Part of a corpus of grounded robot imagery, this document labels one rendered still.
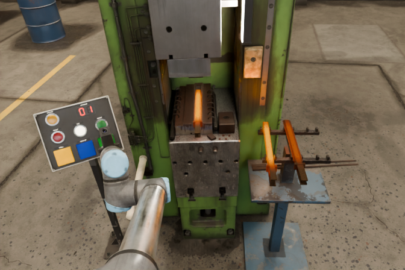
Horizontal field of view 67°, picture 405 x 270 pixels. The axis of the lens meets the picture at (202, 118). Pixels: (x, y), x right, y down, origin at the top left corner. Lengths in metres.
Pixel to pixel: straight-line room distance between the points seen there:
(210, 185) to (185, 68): 0.75
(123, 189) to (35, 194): 1.90
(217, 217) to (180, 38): 1.29
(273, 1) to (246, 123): 0.70
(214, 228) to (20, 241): 1.41
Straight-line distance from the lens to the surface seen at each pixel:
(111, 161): 1.10
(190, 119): 1.66
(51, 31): 6.02
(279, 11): 1.55
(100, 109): 1.56
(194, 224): 2.21
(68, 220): 2.67
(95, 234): 2.51
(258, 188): 1.70
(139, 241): 0.75
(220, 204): 2.00
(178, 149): 1.67
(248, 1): 1.46
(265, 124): 1.66
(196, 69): 1.45
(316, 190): 1.75
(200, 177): 1.81
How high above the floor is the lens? 1.97
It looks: 36 degrees down
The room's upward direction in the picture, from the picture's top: 3 degrees counter-clockwise
